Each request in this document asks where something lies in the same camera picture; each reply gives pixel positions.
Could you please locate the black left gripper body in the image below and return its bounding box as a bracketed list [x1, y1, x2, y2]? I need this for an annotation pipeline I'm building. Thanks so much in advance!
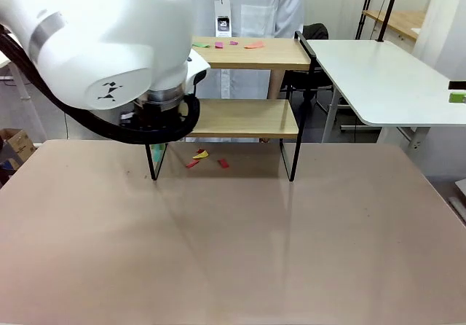
[119, 98, 186, 132]

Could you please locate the teal cleaning cloth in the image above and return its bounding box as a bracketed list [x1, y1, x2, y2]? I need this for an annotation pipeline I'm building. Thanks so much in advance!
[150, 143, 167, 163]

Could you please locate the large white side table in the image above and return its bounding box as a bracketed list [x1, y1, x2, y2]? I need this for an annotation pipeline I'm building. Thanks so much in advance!
[304, 39, 466, 158]

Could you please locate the wooden background table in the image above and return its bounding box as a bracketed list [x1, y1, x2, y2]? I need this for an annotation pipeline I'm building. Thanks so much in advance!
[361, 9, 427, 42]

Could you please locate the black pole stand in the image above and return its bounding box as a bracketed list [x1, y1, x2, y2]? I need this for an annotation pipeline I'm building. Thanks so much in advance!
[376, 0, 402, 43]

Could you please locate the black tripod stand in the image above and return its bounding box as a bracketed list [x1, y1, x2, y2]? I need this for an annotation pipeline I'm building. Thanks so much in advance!
[355, 0, 378, 40]

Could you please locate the white name badge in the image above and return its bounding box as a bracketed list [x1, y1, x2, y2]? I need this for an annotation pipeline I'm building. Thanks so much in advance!
[214, 0, 233, 38]

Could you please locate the cardboard box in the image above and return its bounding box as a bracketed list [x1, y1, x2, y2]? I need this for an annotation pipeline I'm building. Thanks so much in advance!
[0, 128, 38, 175]

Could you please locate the small white side table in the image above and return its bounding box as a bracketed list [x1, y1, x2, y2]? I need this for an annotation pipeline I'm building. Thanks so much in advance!
[0, 52, 31, 102]

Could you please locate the black office chair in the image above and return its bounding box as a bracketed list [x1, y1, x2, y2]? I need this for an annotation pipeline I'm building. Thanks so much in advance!
[283, 23, 334, 115]

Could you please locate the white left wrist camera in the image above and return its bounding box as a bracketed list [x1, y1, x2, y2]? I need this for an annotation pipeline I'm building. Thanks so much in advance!
[186, 52, 212, 96]

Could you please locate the grey metal frame rail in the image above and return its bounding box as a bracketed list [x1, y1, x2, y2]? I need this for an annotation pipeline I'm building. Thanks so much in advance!
[446, 178, 466, 228]

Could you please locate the two-tier wooden shelf black frame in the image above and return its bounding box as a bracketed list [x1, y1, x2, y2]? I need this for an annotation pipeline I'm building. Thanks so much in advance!
[143, 29, 317, 182]

